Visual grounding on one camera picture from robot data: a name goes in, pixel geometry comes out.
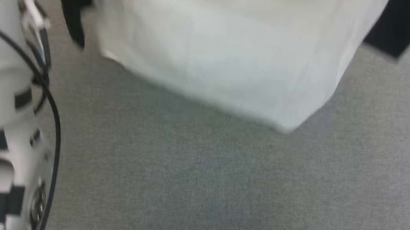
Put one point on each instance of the white fabric laundry bag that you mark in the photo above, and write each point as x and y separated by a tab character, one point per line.
218	41

